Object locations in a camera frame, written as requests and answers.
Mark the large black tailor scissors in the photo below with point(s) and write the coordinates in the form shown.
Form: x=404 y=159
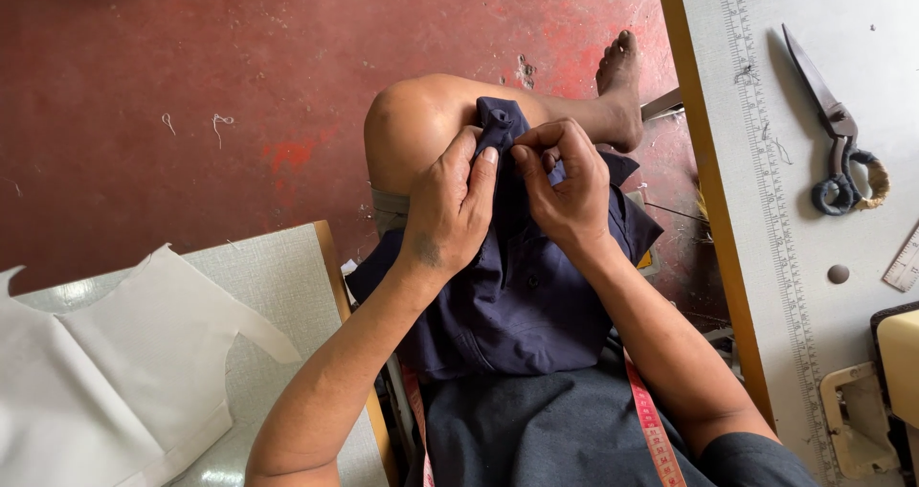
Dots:
x=836 y=128

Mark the metal bar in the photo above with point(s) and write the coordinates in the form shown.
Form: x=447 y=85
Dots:
x=662 y=104

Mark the cream sewing machine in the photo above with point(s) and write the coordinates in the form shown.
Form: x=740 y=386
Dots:
x=894 y=379

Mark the long printed ruler strip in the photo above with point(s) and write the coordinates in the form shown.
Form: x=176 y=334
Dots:
x=772 y=200

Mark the white side table wooden edge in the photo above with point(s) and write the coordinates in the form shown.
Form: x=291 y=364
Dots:
x=287 y=279

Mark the white thread scrap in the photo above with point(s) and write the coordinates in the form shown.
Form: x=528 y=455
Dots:
x=219 y=124
x=169 y=123

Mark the person's khaki shorts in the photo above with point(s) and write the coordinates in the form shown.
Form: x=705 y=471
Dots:
x=390 y=210

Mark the white sewing table wooden edge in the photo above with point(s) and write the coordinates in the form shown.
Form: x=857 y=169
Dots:
x=847 y=279

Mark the person's left hand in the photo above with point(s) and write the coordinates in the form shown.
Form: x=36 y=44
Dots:
x=445 y=214

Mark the person's right hand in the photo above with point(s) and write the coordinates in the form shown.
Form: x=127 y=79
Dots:
x=571 y=192

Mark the person's grey shirt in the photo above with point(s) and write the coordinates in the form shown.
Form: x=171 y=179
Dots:
x=560 y=429

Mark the person's bare leg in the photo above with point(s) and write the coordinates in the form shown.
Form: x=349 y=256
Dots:
x=423 y=121

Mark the navy blue shirt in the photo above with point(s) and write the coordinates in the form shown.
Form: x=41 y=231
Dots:
x=517 y=300

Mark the white interfacing fabric piece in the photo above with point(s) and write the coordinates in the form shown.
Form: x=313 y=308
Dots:
x=122 y=372

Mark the pink measuring tape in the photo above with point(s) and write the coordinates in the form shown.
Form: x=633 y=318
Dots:
x=652 y=429

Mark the small clear ruler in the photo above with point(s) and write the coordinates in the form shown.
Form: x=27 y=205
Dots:
x=906 y=261

